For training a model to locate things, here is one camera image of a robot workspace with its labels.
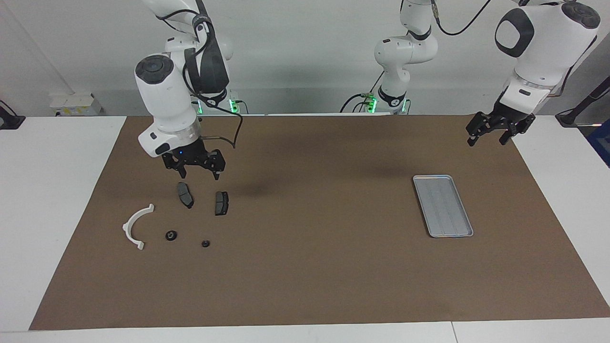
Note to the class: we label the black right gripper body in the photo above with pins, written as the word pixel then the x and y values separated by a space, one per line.
pixel 195 159

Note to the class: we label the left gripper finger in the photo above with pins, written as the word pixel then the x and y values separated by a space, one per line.
pixel 472 138
pixel 505 136

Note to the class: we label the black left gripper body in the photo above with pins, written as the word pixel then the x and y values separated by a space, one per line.
pixel 503 119

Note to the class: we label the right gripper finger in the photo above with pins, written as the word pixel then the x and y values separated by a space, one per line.
pixel 216 175
pixel 183 173

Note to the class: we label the large black bearing gear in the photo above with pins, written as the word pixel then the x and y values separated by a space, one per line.
pixel 171 235

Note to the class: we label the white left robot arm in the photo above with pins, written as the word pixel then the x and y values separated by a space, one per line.
pixel 543 43

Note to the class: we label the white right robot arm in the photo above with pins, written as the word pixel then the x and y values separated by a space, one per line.
pixel 167 100

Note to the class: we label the silver metal tray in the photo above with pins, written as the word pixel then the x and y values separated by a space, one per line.
pixel 443 207

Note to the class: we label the dark curved brake pad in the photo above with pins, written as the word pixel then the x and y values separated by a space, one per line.
pixel 185 195

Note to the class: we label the dark rectangular brake pad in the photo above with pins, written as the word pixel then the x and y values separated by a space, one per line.
pixel 221 203

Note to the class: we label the black stand with pole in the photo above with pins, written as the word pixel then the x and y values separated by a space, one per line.
pixel 569 116

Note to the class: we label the blue box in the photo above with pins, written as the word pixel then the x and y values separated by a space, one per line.
pixel 601 143

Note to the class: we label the brown table mat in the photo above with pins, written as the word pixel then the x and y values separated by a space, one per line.
pixel 305 262

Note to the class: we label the white power strip box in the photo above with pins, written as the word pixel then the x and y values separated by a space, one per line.
pixel 74 102

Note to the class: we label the black table clamp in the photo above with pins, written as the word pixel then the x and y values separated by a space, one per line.
pixel 12 121

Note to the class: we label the white curved plastic bracket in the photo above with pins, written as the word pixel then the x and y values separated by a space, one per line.
pixel 127 226

